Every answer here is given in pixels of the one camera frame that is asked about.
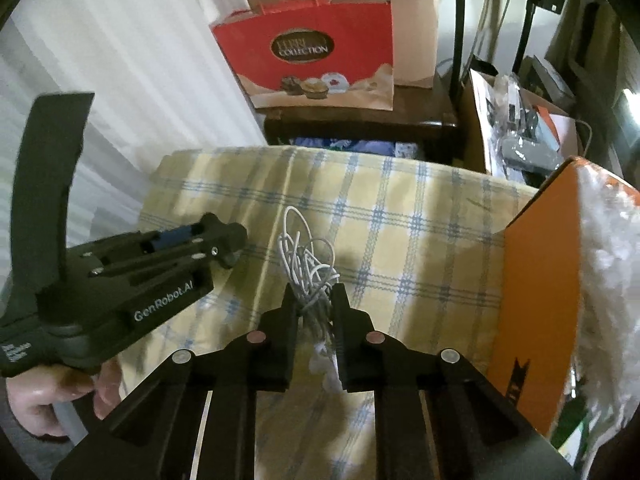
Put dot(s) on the cardboard box of clutter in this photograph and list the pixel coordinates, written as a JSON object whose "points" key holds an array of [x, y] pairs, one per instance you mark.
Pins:
{"points": [[480, 125]]}

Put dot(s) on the white curtain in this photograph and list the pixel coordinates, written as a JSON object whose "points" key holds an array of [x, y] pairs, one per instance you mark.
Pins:
{"points": [[125, 60]]}

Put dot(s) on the yellow plaid tablecloth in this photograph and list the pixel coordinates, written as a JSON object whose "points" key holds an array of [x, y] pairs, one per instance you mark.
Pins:
{"points": [[400, 240]]}

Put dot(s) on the dark wooden side table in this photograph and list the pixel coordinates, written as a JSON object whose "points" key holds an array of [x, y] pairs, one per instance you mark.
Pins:
{"points": [[350, 125]]}

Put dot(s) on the orange cardboard box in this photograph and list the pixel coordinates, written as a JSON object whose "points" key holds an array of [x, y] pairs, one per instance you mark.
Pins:
{"points": [[540, 285]]}

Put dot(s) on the red paper gift bag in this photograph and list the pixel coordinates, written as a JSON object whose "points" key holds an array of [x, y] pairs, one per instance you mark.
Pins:
{"points": [[350, 30]]}

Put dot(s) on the black speaker stand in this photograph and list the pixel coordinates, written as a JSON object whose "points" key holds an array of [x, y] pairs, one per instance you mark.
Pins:
{"points": [[457, 45], [525, 40]]}

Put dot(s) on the white fluffy duster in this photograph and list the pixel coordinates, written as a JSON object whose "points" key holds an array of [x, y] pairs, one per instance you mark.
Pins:
{"points": [[610, 260]]}

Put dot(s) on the person's left hand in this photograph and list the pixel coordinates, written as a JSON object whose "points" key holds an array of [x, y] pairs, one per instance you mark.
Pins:
{"points": [[35, 405]]}

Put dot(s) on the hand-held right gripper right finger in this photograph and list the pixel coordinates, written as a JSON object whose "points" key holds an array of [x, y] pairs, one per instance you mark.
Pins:
{"points": [[345, 350]]}

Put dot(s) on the plain brown cardboard box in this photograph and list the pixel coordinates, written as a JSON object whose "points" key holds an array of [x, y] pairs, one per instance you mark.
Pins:
{"points": [[415, 35]]}

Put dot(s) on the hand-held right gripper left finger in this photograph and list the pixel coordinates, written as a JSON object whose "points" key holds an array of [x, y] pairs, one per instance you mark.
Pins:
{"points": [[285, 350]]}

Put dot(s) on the lit black device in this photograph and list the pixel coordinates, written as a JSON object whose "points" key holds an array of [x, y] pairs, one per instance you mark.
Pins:
{"points": [[629, 120]]}

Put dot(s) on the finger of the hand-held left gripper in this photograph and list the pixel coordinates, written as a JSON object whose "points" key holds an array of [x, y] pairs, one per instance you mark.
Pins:
{"points": [[172, 238], [165, 266]]}

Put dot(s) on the green yellow toothpaste box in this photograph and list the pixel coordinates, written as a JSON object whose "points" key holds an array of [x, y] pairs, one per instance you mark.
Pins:
{"points": [[570, 430]]}

